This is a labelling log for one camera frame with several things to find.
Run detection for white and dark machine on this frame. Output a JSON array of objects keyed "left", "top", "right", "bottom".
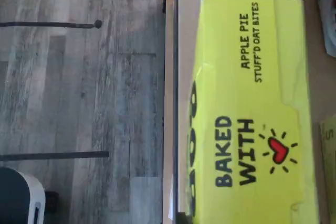
[{"left": 0, "top": 166, "right": 47, "bottom": 224}]

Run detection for thin black bar, flat end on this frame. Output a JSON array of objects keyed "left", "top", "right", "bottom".
[{"left": 0, "top": 151, "right": 110, "bottom": 162}]

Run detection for green Bobo's apple pie box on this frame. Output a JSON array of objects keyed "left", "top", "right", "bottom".
[
  {"left": 319, "top": 115, "right": 336, "bottom": 224},
  {"left": 183, "top": 0, "right": 320, "bottom": 224}
]

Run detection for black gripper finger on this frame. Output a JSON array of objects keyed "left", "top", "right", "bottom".
[{"left": 175, "top": 212, "right": 195, "bottom": 224}]

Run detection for thin black bar, ball end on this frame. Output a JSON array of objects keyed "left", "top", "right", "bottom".
[{"left": 0, "top": 19, "right": 103, "bottom": 30}]

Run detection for black shelf beam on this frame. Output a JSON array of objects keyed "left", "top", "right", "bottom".
[{"left": 162, "top": 0, "right": 186, "bottom": 224}]

